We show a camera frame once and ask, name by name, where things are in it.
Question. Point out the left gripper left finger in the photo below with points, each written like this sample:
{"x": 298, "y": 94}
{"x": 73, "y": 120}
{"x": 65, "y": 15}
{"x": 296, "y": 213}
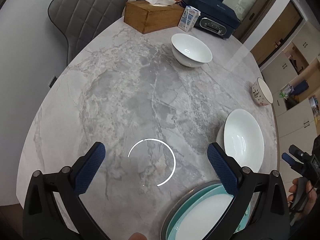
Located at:
{"x": 85, "y": 168}

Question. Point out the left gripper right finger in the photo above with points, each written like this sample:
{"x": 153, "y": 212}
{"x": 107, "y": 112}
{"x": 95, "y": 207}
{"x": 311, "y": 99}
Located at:
{"x": 226, "y": 168}

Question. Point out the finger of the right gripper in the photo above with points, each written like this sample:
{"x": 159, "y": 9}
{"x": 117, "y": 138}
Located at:
{"x": 300, "y": 155}
{"x": 296, "y": 166}

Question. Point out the wide shallow white bowl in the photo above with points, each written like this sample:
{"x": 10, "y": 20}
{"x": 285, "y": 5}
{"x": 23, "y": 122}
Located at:
{"x": 241, "y": 138}

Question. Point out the large teal floral plate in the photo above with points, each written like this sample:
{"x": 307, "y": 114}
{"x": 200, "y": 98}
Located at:
{"x": 180, "y": 217}

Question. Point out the small teal floral plate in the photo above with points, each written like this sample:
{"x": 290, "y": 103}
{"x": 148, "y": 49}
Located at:
{"x": 200, "y": 220}

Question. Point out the grey gradient large plate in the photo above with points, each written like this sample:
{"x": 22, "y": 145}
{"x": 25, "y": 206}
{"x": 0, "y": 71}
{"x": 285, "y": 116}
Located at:
{"x": 175, "y": 217}

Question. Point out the white bowl with dark rim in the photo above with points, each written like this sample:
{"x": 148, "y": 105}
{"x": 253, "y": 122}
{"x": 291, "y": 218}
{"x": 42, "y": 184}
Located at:
{"x": 190, "y": 51}

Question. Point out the person's right hand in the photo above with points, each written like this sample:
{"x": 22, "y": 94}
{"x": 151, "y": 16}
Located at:
{"x": 312, "y": 196}

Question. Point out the person's left hand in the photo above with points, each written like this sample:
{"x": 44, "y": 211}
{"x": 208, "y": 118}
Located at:
{"x": 137, "y": 236}

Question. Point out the small patterned rice bowl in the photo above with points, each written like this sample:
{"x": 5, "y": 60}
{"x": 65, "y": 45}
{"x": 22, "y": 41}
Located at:
{"x": 261, "y": 93}

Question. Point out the navy electric grill appliance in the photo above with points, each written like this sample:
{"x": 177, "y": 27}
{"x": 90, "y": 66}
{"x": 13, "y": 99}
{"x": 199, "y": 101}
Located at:
{"x": 215, "y": 17}

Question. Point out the grey quilted chair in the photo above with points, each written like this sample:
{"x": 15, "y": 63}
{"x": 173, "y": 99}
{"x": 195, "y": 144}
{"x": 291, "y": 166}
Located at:
{"x": 80, "y": 21}

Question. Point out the small milk carton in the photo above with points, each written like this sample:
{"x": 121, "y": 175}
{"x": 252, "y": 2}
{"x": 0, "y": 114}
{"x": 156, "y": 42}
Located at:
{"x": 189, "y": 18}

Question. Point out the wooden tissue box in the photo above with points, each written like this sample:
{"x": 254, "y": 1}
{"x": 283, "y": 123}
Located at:
{"x": 147, "y": 18}

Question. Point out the white tissue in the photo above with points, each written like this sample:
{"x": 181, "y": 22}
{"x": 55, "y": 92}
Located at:
{"x": 161, "y": 3}

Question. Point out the white and wood wall cabinet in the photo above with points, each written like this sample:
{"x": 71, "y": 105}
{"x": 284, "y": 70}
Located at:
{"x": 293, "y": 78}

